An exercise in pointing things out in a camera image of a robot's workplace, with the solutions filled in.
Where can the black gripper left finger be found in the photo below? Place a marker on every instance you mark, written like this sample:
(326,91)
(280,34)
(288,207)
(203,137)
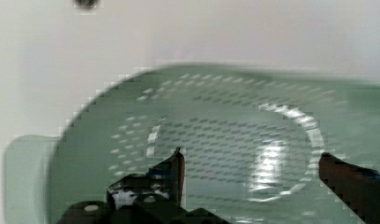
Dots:
(165,178)

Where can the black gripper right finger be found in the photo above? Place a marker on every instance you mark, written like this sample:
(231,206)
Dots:
(358,187)

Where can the green plastic strainer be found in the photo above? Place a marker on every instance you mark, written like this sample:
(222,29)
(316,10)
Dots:
(251,139)

